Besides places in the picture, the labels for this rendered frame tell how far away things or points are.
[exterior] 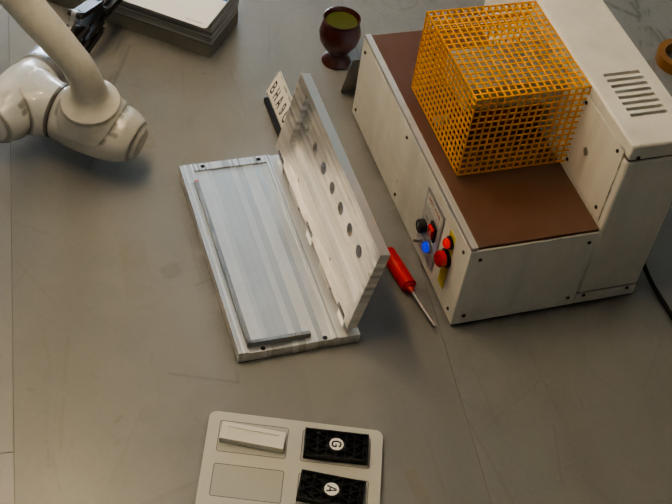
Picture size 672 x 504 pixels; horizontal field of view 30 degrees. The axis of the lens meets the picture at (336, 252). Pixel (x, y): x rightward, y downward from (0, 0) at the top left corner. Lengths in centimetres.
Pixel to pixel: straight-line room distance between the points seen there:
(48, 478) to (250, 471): 30
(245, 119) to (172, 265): 40
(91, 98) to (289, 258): 43
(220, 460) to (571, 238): 67
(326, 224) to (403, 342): 24
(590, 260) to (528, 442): 33
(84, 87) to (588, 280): 91
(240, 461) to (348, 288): 34
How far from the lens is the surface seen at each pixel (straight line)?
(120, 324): 208
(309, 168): 220
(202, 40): 256
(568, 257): 211
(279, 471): 191
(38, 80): 229
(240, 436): 193
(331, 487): 189
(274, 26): 267
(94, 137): 221
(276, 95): 245
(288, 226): 221
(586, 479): 201
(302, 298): 210
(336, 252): 208
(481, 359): 210
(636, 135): 199
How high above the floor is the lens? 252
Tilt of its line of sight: 47 degrees down
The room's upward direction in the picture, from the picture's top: 10 degrees clockwise
